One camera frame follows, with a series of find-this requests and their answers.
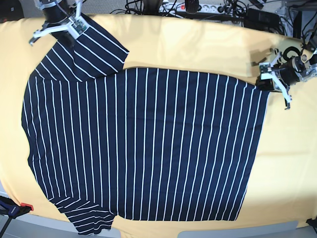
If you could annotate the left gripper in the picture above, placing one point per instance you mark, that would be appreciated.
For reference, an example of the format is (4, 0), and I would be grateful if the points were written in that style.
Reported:
(290, 72)

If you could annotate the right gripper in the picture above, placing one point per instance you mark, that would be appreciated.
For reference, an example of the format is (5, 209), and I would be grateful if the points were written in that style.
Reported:
(56, 20)

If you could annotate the navy white striped T-shirt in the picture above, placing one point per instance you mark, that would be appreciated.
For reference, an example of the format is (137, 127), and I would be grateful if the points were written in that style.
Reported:
(145, 144)

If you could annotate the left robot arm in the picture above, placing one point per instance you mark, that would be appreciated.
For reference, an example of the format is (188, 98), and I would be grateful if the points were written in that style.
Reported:
(308, 55)

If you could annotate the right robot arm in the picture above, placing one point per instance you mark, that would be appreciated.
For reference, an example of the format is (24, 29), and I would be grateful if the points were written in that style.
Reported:
(40, 3)

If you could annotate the black power adapter box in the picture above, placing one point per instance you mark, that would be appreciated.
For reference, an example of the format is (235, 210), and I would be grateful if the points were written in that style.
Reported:
(262, 17)

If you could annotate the yellow table cloth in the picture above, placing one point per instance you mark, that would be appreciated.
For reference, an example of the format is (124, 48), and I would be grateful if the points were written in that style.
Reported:
(283, 182)

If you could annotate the white power strip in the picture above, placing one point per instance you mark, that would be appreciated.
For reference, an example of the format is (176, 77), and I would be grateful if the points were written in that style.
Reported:
(203, 9)

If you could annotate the black clamp right corner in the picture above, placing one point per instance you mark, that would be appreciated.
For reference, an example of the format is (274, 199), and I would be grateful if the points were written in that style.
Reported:
(312, 222)

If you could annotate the blue clamp with red tip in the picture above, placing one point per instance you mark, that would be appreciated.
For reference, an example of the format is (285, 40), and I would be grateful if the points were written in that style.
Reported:
(9, 208)

